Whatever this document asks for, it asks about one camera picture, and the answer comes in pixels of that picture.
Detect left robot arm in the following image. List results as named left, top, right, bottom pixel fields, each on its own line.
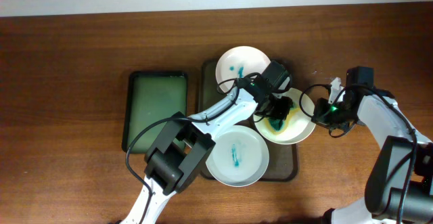
left=123, top=77, right=292, bottom=223

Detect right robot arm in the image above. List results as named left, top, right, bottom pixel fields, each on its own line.
left=312, top=86, right=432, bottom=223

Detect white plate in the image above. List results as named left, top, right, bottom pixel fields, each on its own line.
left=215, top=46, right=271, bottom=93
left=253, top=88, right=315, bottom=145
left=206, top=125, right=270, bottom=187

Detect brown serving tray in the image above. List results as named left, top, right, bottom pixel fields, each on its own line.
left=196, top=59, right=299, bottom=182

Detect green water tray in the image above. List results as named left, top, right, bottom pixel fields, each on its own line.
left=122, top=71, right=188, bottom=151

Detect green and yellow sponge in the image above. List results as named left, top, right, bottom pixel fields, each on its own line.
left=267, top=108, right=296, bottom=132

